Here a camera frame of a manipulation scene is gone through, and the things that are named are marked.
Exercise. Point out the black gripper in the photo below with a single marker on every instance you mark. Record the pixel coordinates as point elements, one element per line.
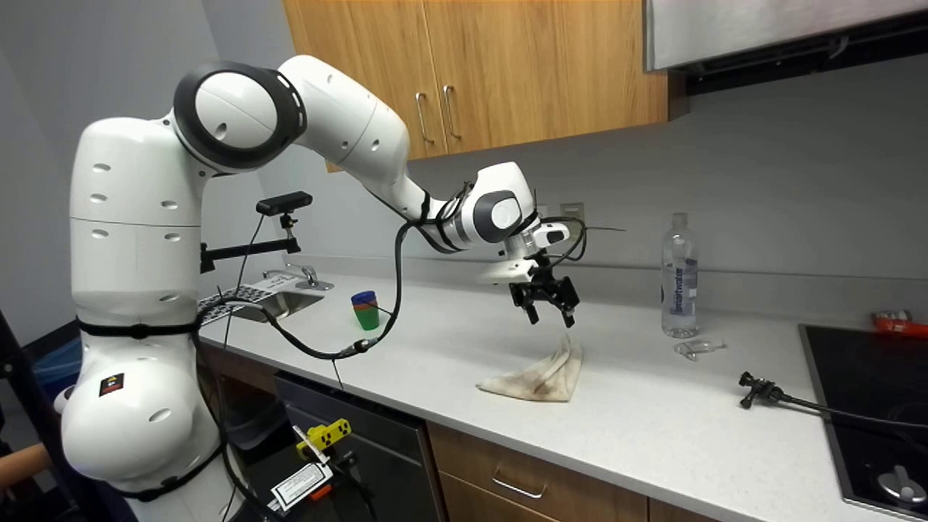
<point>540,276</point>

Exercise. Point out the stained beige cloth towel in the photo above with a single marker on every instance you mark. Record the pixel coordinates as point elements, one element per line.
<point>540,382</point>

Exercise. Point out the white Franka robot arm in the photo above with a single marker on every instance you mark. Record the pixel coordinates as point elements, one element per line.
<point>134,243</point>

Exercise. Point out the red flat object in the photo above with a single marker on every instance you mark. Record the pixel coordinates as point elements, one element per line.
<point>900,327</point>

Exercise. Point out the person's hand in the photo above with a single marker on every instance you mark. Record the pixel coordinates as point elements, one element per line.
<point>20,461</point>

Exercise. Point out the clear plastic water bottle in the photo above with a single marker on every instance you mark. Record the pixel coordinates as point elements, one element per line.
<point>681,290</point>

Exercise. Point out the small clear plastic item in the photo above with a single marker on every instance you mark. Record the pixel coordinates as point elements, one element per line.
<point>698,347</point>

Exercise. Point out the wooden drawer front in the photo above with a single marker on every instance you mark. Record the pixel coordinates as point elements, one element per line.
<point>581,483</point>

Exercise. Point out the stacked green blue cups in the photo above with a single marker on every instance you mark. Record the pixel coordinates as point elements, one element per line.
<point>368,312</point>

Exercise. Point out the black dishwasher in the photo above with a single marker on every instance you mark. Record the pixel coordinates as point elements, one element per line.
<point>388,453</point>

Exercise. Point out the metal faucet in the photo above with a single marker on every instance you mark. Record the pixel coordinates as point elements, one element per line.
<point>300,279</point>

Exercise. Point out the yellow black tool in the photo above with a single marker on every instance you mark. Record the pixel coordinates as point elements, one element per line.
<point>327,437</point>

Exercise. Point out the steel sink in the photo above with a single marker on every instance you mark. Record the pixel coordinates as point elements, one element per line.
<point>281,302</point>

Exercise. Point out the white box device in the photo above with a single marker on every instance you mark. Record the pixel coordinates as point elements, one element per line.
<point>300,485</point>

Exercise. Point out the black glass cooktop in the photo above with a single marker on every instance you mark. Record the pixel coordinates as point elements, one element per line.
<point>871,408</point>

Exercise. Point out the steel range hood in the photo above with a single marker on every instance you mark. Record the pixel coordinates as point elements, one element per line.
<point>774,29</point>

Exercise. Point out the grey round object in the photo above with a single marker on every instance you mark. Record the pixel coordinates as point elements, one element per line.
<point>900,485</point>

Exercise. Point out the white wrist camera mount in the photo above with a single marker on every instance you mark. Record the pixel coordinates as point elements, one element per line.
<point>550,232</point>

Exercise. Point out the beige wall switch plate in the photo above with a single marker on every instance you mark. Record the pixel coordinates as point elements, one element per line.
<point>574,209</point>

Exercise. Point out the small black tripod camera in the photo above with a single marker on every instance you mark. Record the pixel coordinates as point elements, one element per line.
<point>762,390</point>

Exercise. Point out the wooden wall cabinet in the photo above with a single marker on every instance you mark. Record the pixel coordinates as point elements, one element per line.
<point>532,69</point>

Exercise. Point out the black stereo camera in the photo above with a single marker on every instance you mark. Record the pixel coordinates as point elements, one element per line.
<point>287,203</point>

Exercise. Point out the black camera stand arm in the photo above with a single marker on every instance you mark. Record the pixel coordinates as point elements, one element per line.
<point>242,250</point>

